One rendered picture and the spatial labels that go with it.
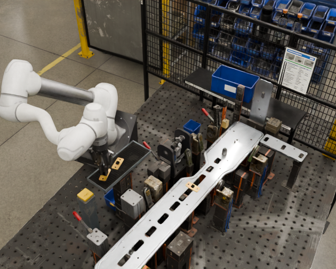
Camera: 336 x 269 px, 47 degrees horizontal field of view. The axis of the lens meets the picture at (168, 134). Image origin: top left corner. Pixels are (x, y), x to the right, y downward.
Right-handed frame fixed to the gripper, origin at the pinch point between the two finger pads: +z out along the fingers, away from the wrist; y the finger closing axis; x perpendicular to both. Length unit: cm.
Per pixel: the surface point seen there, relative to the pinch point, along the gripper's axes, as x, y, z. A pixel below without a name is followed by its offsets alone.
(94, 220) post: -12.7, -4.4, 28.6
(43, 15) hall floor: 375, -251, 121
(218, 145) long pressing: 56, 53, 25
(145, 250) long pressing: -25.9, 28.5, 24.5
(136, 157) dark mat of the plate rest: 19.6, 11.2, 8.3
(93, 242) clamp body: -31.0, 3.6, 19.0
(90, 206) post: -13.5, -3.9, 15.0
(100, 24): 276, -115, 71
